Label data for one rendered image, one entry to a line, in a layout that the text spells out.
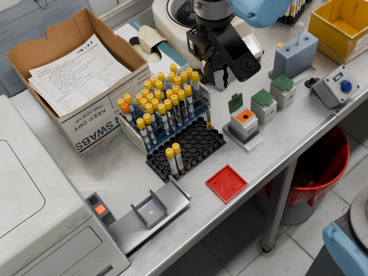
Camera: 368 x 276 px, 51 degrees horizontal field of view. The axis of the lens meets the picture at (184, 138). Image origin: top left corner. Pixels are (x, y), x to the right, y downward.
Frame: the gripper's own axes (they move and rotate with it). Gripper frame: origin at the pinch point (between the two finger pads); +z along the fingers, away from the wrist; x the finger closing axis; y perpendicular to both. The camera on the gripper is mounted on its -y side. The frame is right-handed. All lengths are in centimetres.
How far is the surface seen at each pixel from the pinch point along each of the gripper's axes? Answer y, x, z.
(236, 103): -3.9, -0.2, 1.9
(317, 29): 2.2, -33.8, 5.0
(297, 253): -23, -18, 99
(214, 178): -10.9, 12.7, 11.1
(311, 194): -17, -23, 59
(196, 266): 0, 18, 99
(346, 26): 1.1, -45.8, 10.5
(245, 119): -7.3, 0.5, 3.6
